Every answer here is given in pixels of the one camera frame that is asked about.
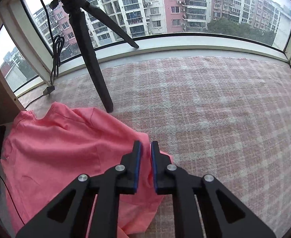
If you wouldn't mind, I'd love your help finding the pink t-shirt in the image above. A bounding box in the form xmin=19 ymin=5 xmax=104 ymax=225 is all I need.
xmin=1 ymin=102 xmax=163 ymax=237

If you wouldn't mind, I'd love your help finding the pink plaid table cloth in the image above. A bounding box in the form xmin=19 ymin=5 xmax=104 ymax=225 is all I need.
xmin=18 ymin=56 xmax=291 ymax=238

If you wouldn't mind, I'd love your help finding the black tripod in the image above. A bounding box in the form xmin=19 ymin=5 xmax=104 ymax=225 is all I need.
xmin=57 ymin=0 xmax=139 ymax=113

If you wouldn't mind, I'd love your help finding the black tripod cable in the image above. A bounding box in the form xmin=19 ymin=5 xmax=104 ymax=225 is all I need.
xmin=37 ymin=0 xmax=66 ymax=96

